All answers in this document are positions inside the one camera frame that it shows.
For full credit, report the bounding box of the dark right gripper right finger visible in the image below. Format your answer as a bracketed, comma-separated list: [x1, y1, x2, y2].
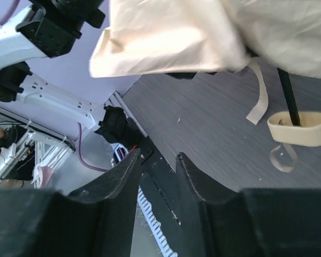
[175, 153, 321, 256]

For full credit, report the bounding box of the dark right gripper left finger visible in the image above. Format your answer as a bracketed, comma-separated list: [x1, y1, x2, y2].
[0, 149, 141, 256]

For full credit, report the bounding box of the cream folding umbrella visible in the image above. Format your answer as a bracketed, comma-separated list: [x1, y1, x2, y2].
[89, 1, 321, 163]

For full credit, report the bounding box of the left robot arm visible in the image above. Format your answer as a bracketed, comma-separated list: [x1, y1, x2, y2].
[0, 1, 131, 147]

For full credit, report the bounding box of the grey slotted cable duct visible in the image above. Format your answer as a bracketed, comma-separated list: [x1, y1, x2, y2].
[137, 186, 178, 257]

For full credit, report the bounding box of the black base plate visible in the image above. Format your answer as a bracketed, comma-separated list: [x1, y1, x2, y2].
[137, 134, 181, 224]

